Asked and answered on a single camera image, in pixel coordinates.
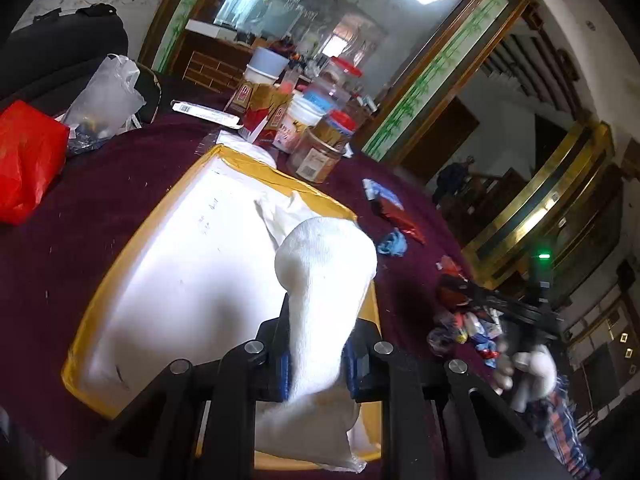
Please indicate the wooden staircase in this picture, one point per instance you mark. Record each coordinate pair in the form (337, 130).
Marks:
(530, 70)

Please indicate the red gold cardboard carton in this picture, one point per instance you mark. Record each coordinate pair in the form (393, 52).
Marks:
(265, 110)

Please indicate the bamboo wall painting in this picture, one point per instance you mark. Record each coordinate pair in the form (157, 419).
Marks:
(435, 75)

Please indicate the white plastic tub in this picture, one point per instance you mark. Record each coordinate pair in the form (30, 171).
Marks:
(297, 122)

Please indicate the white foam box yellow tape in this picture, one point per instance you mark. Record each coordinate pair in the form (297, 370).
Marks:
(200, 240)

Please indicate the red plastic bag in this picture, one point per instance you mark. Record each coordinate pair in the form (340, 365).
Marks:
(27, 160)

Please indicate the red-lid jar of sticks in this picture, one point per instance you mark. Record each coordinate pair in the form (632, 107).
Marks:
(340, 127)

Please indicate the gold-trimmed cabinet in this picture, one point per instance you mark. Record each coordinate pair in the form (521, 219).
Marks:
(540, 210)

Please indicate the maroon velvet tablecloth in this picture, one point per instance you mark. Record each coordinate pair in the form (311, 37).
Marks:
(90, 240)

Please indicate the long white flat box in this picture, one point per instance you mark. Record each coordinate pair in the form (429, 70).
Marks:
(205, 112)

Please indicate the pale blue plastic bowl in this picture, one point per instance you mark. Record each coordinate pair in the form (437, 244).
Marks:
(267, 64)

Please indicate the brown knitted sock bundle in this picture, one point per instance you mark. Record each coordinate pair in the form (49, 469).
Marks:
(451, 301)

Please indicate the person's right hand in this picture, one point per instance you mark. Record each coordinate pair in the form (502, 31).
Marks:
(537, 370)

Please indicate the clear plastic bag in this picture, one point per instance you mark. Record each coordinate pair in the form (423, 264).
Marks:
(105, 95)

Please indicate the person's right forearm plaid sleeve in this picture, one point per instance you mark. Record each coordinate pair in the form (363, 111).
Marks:
(562, 435)

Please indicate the large clear jar blue label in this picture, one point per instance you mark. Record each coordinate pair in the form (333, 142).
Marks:
(332, 82)

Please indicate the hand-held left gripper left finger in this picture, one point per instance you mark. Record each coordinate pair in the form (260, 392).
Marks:
(280, 371)

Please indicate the blue sock bundle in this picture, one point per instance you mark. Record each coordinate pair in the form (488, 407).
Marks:
(392, 244)

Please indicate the wooden door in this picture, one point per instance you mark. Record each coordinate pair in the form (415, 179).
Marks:
(450, 140)

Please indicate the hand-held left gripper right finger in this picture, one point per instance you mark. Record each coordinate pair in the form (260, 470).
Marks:
(353, 366)

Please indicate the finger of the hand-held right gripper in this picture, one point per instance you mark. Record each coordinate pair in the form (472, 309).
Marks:
(482, 296)

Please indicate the clear jar brown label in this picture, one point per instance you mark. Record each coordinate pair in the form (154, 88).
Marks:
(317, 157)

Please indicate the blue white packet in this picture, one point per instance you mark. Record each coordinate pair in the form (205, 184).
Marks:
(382, 194)

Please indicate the red foil packet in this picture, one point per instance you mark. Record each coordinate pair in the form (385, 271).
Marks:
(402, 222)

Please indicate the black sofa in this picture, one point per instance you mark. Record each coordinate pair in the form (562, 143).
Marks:
(55, 55)

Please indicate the small red packet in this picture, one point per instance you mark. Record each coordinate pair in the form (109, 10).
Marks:
(451, 266)

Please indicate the white cloth piece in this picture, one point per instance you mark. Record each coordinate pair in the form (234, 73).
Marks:
(282, 215)

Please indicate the zip bag of coloured strips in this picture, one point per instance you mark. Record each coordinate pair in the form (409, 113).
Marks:
(477, 332)

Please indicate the white sock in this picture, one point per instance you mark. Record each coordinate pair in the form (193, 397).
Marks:
(320, 280)

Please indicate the wooden sideboard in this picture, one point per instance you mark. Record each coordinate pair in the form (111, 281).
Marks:
(215, 62)

